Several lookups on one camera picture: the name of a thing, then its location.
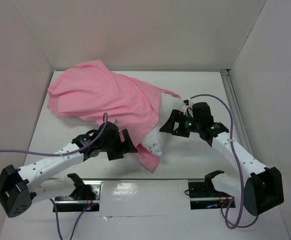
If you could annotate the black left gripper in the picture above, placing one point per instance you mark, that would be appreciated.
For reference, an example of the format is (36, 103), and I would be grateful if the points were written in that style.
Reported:
(123, 147)

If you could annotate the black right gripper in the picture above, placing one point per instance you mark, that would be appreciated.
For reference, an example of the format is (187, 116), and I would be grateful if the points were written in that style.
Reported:
(178, 124)

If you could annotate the pink fabric pillowcase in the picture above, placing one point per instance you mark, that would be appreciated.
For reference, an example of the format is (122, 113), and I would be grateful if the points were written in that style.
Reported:
(90, 89)

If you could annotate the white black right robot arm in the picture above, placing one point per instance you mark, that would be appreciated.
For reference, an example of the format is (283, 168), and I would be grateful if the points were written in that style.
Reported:
(260, 187)

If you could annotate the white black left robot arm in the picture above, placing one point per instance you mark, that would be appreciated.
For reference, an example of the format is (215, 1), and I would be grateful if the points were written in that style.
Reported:
(24, 186)

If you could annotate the aluminium table edge rail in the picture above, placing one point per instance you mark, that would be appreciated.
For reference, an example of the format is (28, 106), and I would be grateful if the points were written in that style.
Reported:
(142, 179)

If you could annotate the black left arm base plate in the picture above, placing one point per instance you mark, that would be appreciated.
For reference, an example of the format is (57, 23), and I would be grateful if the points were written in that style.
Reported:
(88, 201)

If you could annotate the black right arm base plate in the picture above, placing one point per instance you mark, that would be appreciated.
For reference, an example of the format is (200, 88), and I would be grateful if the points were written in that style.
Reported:
(201, 199)

